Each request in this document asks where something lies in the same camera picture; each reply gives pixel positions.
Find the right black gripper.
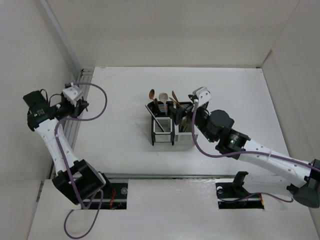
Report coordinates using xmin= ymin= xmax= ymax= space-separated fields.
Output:
xmin=168 ymin=104 xmax=216 ymax=144

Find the beige plastic spoon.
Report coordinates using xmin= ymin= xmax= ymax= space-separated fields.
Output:
xmin=159 ymin=92 xmax=169 ymax=111

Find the copper round spoon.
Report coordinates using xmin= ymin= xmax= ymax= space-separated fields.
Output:
xmin=148 ymin=89 xmax=157 ymax=105

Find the black round spoon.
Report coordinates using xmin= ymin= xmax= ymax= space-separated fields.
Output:
xmin=147 ymin=101 xmax=156 ymax=115

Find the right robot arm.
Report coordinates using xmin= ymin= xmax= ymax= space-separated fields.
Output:
xmin=169 ymin=104 xmax=320 ymax=209

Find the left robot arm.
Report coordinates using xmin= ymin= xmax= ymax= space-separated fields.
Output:
xmin=23 ymin=86 xmax=112 ymax=205

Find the black utensil container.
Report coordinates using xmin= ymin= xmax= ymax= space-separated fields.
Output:
xmin=151 ymin=101 xmax=175 ymax=146

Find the white utensil container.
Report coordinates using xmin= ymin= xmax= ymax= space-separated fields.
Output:
xmin=173 ymin=101 xmax=194 ymax=145

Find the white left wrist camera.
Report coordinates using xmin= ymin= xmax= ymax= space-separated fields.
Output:
xmin=62 ymin=83 xmax=83 ymax=107

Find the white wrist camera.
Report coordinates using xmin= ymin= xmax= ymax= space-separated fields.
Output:
xmin=191 ymin=86 xmax=212 ymax=107
xmin=62 ymin=83 xmax=83 ymax=107

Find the aluminium frame rail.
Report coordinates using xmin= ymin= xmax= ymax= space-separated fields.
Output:
xmin=37 ymin=0 xmax=95 ymax=180

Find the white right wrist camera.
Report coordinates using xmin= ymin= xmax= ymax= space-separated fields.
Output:
xmin=191 ymin=86 xmax=212 ymax=107

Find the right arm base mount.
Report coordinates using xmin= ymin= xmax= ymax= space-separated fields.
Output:
xmin=216 ymin=171 xmax=265 ymax=210

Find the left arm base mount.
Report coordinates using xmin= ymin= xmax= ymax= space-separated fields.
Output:
xmin=81 ymin=178 xmax=128 ymax=210

